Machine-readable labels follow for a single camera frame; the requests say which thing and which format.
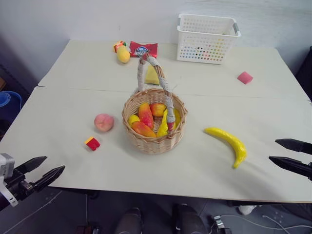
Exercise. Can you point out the red yellow toy block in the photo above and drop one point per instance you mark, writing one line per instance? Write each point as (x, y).
(92, 143)

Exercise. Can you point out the red yellow toy mango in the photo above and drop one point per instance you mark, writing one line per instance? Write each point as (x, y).
(146, 115)

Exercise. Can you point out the pink foam block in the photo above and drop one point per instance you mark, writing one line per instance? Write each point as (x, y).
(245, 78)

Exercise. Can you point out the pink toy peach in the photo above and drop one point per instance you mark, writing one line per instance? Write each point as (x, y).
(104, 123)

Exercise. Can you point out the blue round container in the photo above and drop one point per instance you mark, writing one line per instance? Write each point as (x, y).
(9, 101)

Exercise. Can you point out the orange red toy mango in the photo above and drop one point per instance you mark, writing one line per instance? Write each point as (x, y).
(142, 129)

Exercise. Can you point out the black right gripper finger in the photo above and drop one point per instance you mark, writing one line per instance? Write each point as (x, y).
(292, 164)
(295, 145)

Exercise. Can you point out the red yellow toy apple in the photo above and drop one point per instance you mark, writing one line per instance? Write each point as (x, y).
(158, 109)

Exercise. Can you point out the yellow toy banana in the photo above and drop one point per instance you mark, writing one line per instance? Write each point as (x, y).
(162, 126)
(234, 143)

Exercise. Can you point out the yellow foam wedge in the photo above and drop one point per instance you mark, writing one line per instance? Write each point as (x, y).
(151, 76)

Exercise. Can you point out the red snack bag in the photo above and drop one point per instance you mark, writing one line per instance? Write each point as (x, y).
(143, 48)

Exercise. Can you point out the small colourful toy box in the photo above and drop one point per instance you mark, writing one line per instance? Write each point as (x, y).
(117, 45)

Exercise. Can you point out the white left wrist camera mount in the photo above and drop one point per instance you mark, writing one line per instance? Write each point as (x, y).
(5, 163)

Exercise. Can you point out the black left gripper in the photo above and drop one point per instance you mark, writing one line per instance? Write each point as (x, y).
(18, 185)

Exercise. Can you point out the white perforated plastic basket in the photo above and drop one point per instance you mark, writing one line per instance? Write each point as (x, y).
(204, 48)

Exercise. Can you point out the small yellow toy lemon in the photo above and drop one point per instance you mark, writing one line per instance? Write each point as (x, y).
(133, 119)

